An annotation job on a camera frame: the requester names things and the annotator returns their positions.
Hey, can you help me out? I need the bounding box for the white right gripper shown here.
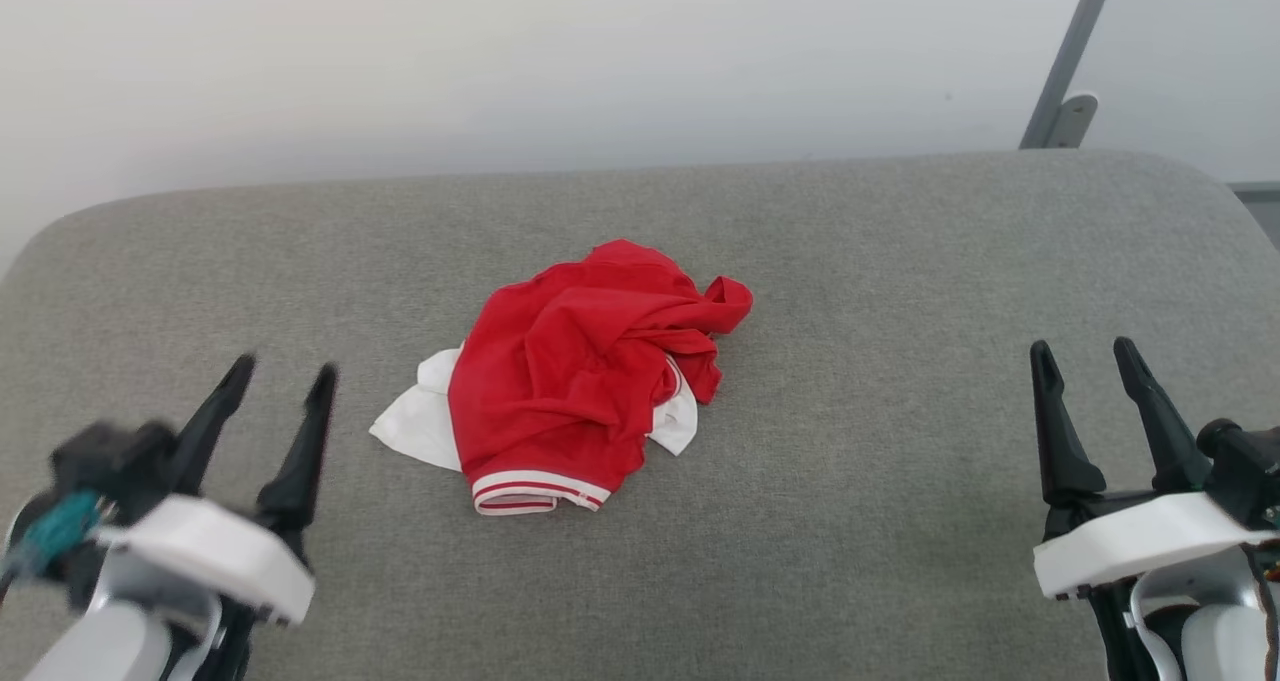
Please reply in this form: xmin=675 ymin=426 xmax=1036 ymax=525
xmin=1030 ymin=337 xmax=1280 ymax=681

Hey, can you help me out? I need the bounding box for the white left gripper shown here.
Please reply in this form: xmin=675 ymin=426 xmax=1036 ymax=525
xmin=98 ymin=354 xmax=338 ymax=681

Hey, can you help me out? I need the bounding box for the red and white jersey shirt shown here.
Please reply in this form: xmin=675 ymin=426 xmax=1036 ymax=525
xmin=369 ymin=239 xmax=754 ymax=517

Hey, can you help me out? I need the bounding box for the grey metal pole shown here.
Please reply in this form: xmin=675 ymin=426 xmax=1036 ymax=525
xmin=1019 ymin=0 xmax=1122 ymax=150

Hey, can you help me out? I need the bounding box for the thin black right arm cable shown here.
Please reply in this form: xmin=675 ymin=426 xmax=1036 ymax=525
xmin=1240 ymin=541 xmax=1280 ymax=667

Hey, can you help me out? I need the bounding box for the black cable with teal plug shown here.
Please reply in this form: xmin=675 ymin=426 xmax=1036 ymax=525
xmin=3 ymin=489 xmax=103 ymax=580

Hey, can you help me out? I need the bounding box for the grey metal pole bracket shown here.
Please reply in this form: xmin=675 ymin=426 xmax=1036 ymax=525
xmin=1044 ymin=93 xmax=1099 ymax=150

